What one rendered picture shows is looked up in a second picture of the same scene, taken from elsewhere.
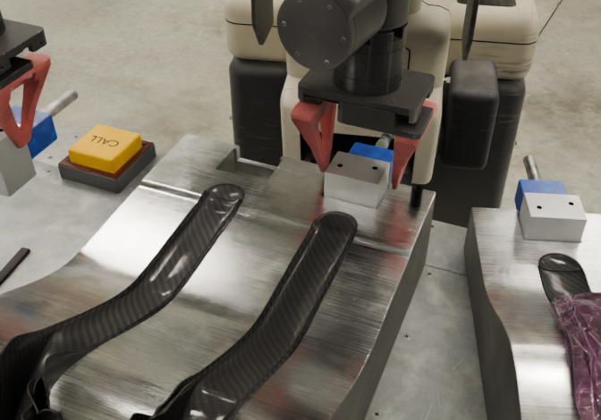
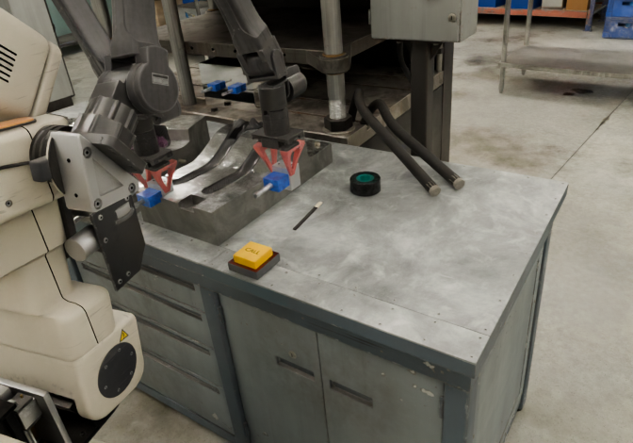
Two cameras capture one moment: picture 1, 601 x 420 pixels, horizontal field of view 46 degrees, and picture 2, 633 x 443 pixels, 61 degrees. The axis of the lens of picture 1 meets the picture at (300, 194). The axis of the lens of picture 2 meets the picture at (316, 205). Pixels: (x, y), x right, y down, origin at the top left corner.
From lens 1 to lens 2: 168 cm
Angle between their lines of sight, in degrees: 112
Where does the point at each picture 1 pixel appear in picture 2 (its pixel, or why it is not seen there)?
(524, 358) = not seen: hidden behind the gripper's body
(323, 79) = (161, 151)
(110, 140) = (249, 251)
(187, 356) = (236, 148)
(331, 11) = not seen: hidden behind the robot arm
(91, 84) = not seen: outside the picture
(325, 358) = (203, 158)
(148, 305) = (244, 170)
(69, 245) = (276, 231)
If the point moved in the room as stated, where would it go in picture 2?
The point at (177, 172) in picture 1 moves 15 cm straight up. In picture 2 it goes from (221, 197) to (210, 137)
